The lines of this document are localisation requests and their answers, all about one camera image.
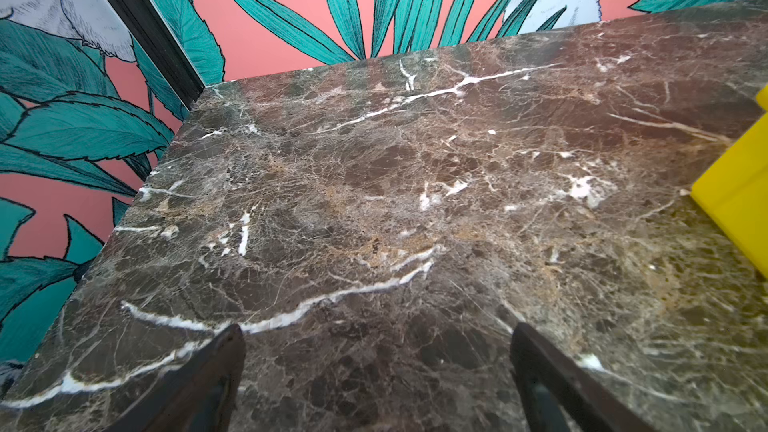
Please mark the yellow plastic bin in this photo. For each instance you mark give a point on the yellow plastic bin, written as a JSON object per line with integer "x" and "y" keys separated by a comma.
{"x": 733, "y": 193}

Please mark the black left corner post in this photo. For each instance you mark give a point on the black left corner post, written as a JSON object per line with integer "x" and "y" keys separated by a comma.
{"x": 155, "y": 37}

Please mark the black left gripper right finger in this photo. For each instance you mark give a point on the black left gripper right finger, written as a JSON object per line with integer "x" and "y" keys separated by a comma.
{"x": 555, "y": 391}

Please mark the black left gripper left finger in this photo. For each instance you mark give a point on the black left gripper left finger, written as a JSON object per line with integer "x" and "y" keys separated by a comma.
{"x": 199, "y": 396}

